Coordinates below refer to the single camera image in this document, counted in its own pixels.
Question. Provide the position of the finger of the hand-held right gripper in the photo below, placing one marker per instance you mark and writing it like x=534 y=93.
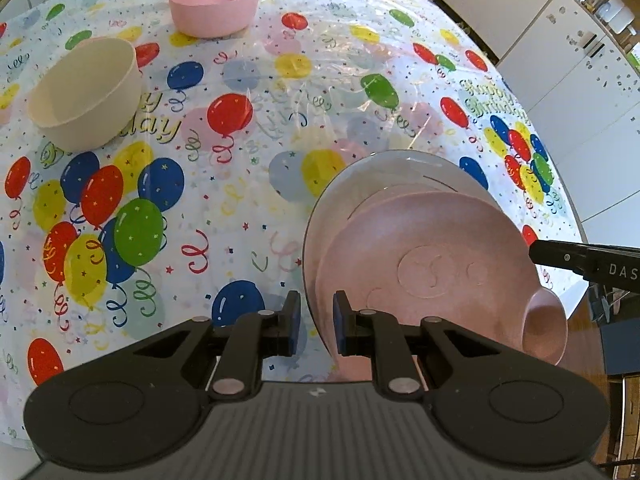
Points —
x=560 y=255

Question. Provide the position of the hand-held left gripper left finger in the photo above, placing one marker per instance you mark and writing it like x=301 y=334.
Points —
x=292 y=325

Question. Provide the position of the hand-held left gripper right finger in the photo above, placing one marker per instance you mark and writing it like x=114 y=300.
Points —
x=341 y=325

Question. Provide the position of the pink mouse-shaped divided plate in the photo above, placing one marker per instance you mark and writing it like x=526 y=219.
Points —
x=450 y=240

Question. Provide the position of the large white plate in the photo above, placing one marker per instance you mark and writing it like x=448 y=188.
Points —
x=330 y=210

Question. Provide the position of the cream bowl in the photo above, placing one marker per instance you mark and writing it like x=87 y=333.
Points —
x=85 y=85

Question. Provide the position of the pink bowl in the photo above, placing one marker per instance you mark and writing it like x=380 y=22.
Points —
x=215 y=15

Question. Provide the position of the balloon printed tablecloth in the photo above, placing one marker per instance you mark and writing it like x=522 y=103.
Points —
x=250 y=185

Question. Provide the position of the white storage container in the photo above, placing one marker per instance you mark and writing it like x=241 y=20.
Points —
x=612 y=15

